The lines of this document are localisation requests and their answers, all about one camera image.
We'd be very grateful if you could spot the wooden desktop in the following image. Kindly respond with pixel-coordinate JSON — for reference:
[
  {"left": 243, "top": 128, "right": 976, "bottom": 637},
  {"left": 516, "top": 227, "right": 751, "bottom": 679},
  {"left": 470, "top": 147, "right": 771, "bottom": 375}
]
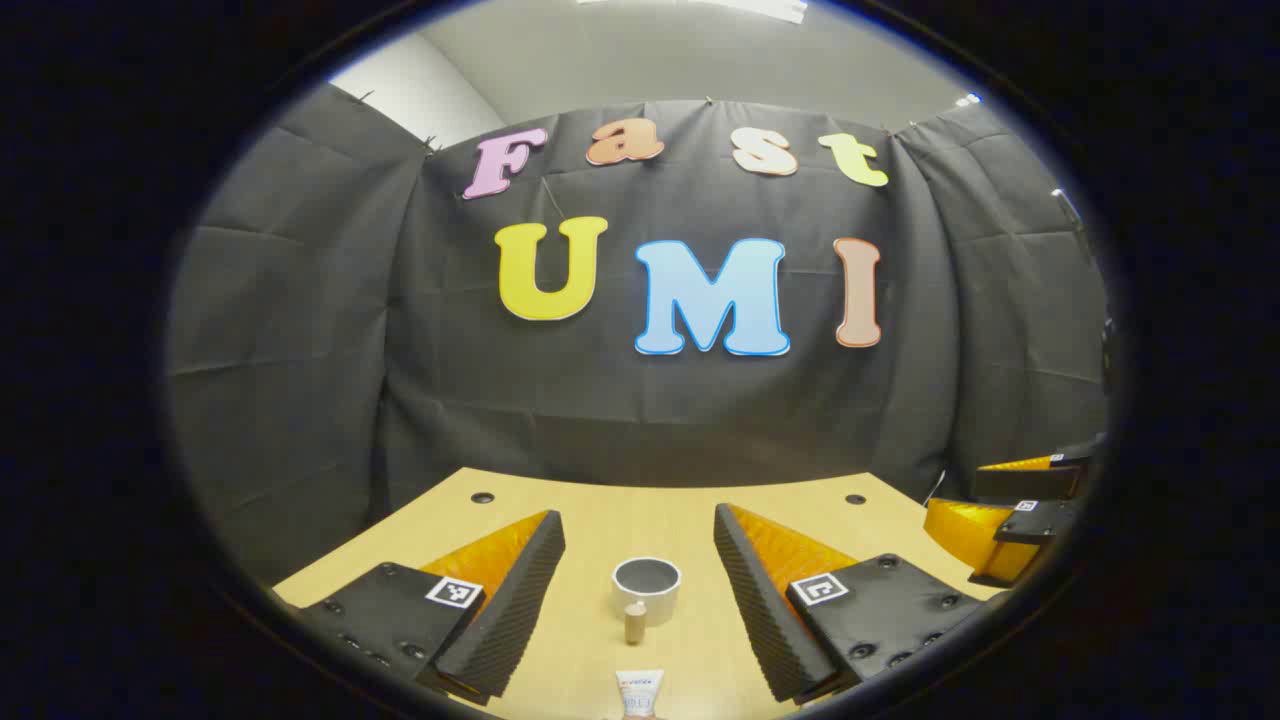
[{"left": 272, "top": 467, "right": 1006, "bottom": 720}]

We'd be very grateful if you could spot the white toothpaste tube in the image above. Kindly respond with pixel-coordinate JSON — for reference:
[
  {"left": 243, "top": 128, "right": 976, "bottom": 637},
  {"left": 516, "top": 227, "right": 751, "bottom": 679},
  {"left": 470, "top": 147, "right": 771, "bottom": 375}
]
[{"left": 615, "top": 669, "right": 666, "bottom": 720}]

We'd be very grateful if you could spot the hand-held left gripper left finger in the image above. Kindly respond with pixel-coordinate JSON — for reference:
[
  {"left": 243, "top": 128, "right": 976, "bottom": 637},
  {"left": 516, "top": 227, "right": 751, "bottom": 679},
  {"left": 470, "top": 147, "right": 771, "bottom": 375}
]
[{"left": 300, "top": 508, "right": 567, "bottom": 706}]

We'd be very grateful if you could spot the ceiling light panel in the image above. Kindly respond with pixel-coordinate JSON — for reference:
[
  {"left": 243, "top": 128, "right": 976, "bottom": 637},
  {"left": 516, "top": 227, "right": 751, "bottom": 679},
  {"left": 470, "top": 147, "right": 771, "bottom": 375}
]
[{"left": 690, "top": 0, "right": 809, "bottom": 25}]

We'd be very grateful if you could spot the black backdrop cloth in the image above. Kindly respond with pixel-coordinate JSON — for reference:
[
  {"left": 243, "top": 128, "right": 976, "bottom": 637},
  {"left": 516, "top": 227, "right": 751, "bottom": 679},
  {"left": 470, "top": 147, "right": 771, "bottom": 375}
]
[{"left": 165, "top": 82, "right": 1111, "bottom": 591}]

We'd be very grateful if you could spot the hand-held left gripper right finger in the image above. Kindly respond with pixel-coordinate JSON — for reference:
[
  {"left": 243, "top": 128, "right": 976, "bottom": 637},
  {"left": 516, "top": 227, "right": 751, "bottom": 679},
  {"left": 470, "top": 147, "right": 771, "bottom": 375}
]
[{"left": 713, "top": 503, "right": 1011, "bottom": 706}]

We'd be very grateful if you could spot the white cup with wooden handle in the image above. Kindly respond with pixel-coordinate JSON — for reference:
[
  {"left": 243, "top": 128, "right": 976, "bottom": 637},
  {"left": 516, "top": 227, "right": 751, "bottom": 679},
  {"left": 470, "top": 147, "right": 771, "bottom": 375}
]
[{"left": 611, "top": 557, "right": 683, "bottom": 646}]

